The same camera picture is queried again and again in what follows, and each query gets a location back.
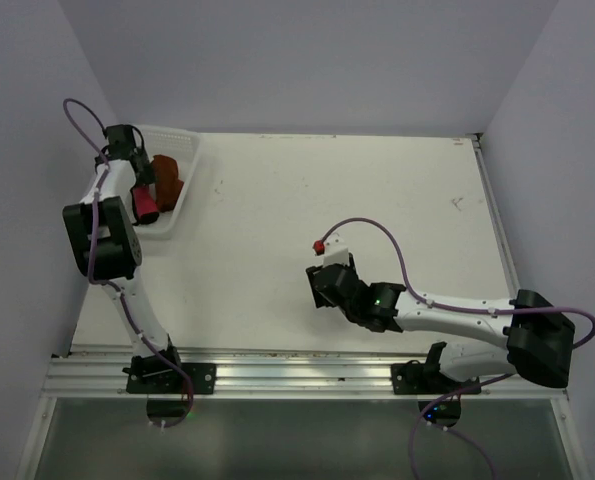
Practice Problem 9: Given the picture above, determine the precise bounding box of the pink towel black trim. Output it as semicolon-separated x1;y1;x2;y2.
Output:
131;185;160;225

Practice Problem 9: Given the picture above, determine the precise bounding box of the aluminium mounting rail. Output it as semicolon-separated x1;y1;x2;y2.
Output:
39;349;568;400

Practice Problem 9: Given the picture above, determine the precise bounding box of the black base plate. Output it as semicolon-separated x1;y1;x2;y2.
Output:
122;362;217;395
390;360;478;395

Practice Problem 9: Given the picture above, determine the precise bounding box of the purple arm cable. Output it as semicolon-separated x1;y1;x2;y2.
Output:
321;217;595;480
62;98;196;426

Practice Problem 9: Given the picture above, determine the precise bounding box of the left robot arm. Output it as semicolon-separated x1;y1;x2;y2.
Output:
62;124;185;393

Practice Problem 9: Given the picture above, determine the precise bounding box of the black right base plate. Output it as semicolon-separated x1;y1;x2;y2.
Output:
390;360;478;395

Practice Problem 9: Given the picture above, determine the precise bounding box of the white plastic basket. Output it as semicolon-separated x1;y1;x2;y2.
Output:
125;125;204;240

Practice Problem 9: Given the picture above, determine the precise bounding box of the brown towel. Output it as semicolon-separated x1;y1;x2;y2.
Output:
151;155;184;213

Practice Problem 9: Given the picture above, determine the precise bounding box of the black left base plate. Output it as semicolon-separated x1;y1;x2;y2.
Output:
122;362;217;395

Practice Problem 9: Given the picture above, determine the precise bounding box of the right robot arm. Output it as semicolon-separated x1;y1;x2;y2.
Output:
306;262;575;393

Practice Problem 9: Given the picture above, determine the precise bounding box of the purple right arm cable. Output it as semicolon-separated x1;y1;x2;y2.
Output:
321;217;595;480

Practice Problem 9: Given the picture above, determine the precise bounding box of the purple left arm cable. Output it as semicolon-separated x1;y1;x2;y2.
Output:
62;98;196;426

